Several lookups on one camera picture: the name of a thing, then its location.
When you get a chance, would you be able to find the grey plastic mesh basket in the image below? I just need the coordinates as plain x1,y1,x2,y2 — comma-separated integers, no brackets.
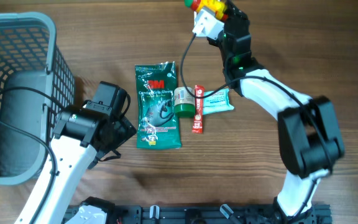
0,12,75,185

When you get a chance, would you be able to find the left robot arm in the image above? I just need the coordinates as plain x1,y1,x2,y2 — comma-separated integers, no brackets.
16,82,136,223

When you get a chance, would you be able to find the red coffee stick sachet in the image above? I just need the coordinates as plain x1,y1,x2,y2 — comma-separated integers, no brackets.
192,85,204,134

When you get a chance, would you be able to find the green 3M gloves packet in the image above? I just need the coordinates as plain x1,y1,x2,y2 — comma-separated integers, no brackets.
135,62,181,150

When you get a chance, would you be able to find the pale green wipes packet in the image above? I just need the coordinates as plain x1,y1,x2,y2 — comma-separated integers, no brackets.
203,88,234,115

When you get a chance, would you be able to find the red sriracha sauce bottle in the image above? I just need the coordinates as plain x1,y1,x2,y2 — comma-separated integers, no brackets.
184,0,227,22

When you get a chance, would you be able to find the green lid white jar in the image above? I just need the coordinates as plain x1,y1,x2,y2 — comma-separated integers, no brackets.
173,86,195,118

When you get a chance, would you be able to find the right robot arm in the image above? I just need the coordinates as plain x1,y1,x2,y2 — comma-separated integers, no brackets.
203,1,345,223

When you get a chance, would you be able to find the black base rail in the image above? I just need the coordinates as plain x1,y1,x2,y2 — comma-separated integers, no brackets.
62,197,334,224

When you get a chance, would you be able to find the left camera cable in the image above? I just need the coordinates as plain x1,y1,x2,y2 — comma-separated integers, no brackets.
0,86,65,224

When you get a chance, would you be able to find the white barcode scanner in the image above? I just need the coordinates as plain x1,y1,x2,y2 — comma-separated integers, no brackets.
192,11,206,37

